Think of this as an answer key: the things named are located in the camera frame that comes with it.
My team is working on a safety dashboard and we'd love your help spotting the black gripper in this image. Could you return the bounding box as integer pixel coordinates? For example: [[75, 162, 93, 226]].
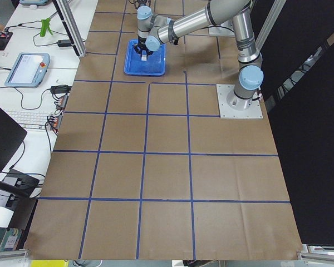
[[133, 39, 154, 61], [132, 0, 150, 7]]

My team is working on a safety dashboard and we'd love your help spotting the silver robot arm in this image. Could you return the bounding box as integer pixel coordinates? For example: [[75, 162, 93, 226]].
[[132, 1, 264, 111]]

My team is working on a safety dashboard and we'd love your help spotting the blue plastic tray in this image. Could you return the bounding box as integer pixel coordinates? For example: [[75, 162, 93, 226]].
[[124, 39, 166, 76]]

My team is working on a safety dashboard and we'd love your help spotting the black power adapter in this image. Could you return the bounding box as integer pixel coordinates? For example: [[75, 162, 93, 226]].
[[57, 39, 72, 47]]

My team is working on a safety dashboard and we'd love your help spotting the green grabber tool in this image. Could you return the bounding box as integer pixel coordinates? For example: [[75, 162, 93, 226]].
[[40, 18, 53, 37]]

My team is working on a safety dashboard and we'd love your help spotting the blue teach pendant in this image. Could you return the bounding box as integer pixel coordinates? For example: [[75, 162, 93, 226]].
[[4, 52, 51, 88]]

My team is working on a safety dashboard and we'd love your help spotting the white keyboard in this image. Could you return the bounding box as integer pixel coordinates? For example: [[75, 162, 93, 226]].
[[4, 110, 56, 131]]

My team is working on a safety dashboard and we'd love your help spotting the black monitor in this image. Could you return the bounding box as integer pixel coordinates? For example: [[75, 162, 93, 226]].
[[0, 108, 27, 171]]

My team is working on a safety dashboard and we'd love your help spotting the aluminium frame post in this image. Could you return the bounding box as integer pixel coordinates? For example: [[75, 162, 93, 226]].
[[52, 0, 86, 58]]

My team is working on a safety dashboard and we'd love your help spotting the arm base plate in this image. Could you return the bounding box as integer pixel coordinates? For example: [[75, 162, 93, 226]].
[[208, 26, 235, 37], [216, 84, 263, 120]]

